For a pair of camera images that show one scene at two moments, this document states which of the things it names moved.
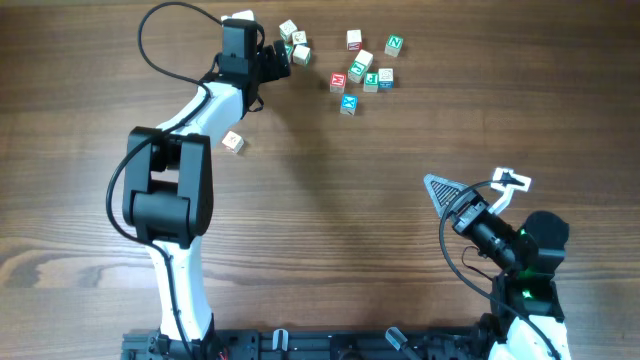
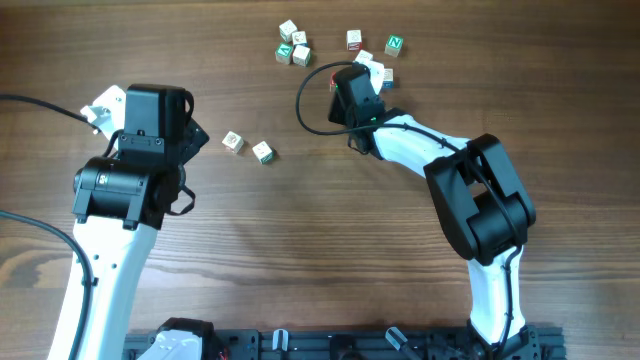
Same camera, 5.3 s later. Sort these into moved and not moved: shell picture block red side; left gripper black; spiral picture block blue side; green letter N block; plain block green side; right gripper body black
Moved: left gripper black; right gripper body black
Not moved: green letter N block; plain block green side; spiral picture block blue side; shell picture block red side
